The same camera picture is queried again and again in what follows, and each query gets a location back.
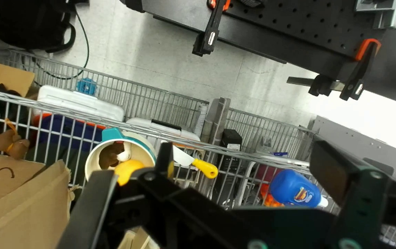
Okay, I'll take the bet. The large cardboard box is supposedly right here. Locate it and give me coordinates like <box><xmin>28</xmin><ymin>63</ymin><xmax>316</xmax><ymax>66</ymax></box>
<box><xmin>0</xmin><ymin>154</ymin><xmax>72</xmax><ymax>249</ymax></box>

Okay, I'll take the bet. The white plastic container lower shelf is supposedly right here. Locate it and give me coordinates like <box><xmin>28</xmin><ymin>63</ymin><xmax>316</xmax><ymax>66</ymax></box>
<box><xmin>37</xmin><ymin>85</ymin><xmax>125</xmax><ymax>121</ymax></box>

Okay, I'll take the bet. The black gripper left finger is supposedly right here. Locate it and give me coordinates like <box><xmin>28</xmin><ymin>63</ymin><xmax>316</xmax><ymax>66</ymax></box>
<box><xmin>57</xmin><ymin>170</ymin><xmax>116</xmax><ymax>249</ymax></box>

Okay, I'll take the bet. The orange black clamp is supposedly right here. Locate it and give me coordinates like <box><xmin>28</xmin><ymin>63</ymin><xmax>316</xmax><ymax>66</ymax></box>
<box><xmin>192</xmin><ymin>0</ymin><xmax>231</xmax><ymax>56</ymax></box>

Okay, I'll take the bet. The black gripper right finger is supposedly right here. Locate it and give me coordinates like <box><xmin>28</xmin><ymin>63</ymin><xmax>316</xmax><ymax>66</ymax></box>
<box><xmin>310</xmin><ymin>141</ymin><xmax>388</xmax><ymax>249</ymax></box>

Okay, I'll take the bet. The metal wire shelf rack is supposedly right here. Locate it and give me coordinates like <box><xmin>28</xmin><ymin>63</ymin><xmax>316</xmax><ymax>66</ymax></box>
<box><xmin>0</xmin><ymin>48</ymin><xmax>396</xmax><ymax>249</ymax></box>

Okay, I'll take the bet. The blue plastic lunch case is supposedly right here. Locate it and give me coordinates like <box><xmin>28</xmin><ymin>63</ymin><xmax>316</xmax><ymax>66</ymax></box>
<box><xmin>269</xmin><ymin>170</ymin><xmax>328</xmax><ymax>207</ymax></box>

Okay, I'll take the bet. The yellow round plush toy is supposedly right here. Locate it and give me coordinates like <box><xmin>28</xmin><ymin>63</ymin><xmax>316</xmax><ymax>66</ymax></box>
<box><xmin>115</xmin><ymin>159</ymin><xmax>144</xmax><ymax>185</ymax></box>

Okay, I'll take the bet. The yellow handled toy knife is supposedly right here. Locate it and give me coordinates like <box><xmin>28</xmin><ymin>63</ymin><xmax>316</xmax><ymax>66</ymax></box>
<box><xmin>173</xmin><ymin>146</ymin><xmax>219</xmax><ymax>179</ymax></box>

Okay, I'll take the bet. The brown plush toy in bowl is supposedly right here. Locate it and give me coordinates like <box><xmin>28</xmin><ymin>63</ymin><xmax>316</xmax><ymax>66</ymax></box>
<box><xmin>98</xmin><ymin>142</ymin><xmax>125</xmax><ymax>168</ymax></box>

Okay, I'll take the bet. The black backpack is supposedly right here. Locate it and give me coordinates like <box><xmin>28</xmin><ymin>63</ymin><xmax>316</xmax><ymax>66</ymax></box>
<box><xmin>0</xmin><ymin>0</ymin><xmax>76</xmax><ymax>52</ymax></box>

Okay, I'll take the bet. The black perforated table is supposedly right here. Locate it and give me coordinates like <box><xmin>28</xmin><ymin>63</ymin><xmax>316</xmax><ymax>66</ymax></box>
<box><xmin>120</xmin><ymin>0</ymin><xmax>396</xmax><ymax>100</ymax></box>

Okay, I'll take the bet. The white bowl with teal rim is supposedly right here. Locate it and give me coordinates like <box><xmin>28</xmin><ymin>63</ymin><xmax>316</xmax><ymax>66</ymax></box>
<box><xmin>83</xmin><ymin>127</ymin><xmax>156</xmax><ymax>179</ymax></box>

